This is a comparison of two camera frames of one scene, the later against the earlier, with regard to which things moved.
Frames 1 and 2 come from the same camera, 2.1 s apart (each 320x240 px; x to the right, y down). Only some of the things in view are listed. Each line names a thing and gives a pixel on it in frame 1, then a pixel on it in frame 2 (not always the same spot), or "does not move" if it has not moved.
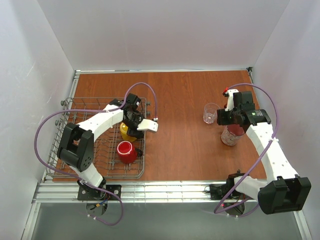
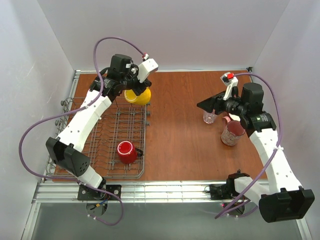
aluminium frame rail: x=142 y=191 does not move
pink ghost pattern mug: x=231 y=133 does not move
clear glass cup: x=210 y=112 does not move
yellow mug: x=123 y=130 → x=130 y=96
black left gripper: x=135 y=124 → x=139 y=86
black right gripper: x=225 y=117 → x=221 y=101
